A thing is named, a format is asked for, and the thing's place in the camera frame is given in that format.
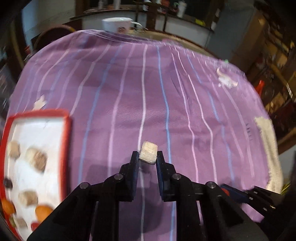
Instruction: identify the small beige block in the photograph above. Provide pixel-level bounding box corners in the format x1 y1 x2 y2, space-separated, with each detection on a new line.
139 141 158 165
14 217 28 228

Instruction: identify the orange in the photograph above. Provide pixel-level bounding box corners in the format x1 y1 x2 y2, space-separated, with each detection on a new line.
35 205 53 222

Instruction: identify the green round fruit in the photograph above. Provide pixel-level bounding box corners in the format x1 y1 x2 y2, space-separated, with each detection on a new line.
9 216 16 228

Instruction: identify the small red tomato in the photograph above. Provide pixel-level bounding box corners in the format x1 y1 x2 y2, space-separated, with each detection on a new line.
222 188 230 196

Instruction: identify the purple striped tablecloth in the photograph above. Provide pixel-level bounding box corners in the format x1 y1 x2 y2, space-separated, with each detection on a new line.
8 30 282 240

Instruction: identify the beige cake block right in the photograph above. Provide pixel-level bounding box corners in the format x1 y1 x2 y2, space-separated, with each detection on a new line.
25 147 47 173

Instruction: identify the beige cake block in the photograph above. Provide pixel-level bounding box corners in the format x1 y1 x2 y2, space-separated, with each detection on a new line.
25 147 47 173
7 141 21 159
18 190 38 207

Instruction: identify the red rimmed white tray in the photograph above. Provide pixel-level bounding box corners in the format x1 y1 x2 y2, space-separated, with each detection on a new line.
1 109 71 240

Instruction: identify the beige cake block middle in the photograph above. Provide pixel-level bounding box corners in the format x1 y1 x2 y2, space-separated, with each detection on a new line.
18 190 38 207

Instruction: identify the beige cake block far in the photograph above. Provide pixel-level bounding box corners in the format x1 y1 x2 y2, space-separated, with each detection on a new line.
7 141 21 159

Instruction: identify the dark plum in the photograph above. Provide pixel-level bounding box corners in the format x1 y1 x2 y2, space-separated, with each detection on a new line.
4 178 13 190

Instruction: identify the large orange fruit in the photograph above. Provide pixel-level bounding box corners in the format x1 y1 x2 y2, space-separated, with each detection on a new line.
1 199 16 215

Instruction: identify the white mug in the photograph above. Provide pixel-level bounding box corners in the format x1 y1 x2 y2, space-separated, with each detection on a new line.
102 17 144 34

